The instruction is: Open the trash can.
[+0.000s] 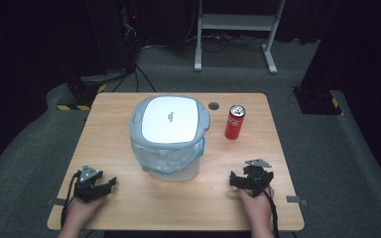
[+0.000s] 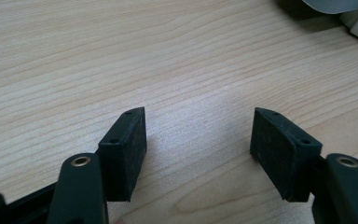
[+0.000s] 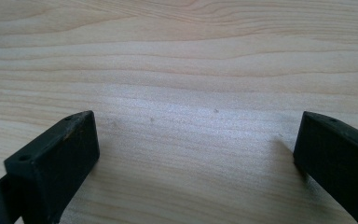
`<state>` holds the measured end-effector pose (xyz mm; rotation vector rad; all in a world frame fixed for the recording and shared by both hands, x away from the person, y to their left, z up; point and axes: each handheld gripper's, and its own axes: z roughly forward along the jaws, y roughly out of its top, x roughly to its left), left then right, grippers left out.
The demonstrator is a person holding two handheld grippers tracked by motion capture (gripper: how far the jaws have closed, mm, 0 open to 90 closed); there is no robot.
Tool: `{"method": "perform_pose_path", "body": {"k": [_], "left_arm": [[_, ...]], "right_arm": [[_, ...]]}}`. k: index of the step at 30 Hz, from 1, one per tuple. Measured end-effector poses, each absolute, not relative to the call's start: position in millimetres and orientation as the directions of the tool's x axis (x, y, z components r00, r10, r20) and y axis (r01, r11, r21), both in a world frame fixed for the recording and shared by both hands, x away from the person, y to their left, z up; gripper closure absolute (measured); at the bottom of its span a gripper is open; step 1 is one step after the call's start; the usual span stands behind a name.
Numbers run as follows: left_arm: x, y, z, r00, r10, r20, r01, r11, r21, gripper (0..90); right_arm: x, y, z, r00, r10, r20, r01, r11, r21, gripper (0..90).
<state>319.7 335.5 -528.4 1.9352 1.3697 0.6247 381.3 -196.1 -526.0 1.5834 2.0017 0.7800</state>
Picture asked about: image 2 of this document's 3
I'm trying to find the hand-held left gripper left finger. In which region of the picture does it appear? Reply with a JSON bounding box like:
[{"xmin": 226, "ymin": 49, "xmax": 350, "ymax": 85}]
[{"xmin": 97, "ymin": 106, "xmax": 147, "ymax": 203}]

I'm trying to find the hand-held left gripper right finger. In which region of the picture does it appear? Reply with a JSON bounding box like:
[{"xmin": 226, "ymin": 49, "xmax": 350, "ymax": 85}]
[{"xmin": 250, "ymin": 106, "xmax": 324, "ymax": 203}]

